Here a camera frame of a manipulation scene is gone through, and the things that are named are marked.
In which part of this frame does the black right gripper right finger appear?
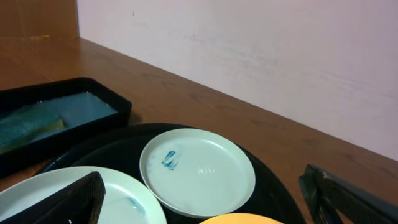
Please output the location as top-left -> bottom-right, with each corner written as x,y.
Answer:
299,164 -> 397,224

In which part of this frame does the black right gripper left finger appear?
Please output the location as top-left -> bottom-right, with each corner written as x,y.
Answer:
1,171 -> 106,224

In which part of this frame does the mint plate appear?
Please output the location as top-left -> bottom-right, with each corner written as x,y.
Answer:
1,166 -> 167,224
139,128 -> 256,218

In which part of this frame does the yellow plate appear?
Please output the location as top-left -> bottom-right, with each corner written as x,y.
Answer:
200,213 -> 283,224

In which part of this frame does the green yellow sponge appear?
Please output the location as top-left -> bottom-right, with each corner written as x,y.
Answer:
1,106 -> 65,154

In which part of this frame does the mint plate at tray back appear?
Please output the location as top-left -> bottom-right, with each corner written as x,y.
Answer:
139,128 -> 256,218

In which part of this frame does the black rectangular water tub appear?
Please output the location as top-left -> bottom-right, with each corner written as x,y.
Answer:
1,78 -> 132,178

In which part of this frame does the brown cardboard box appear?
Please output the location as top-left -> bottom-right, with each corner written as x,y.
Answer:
1,0 -> 79,39

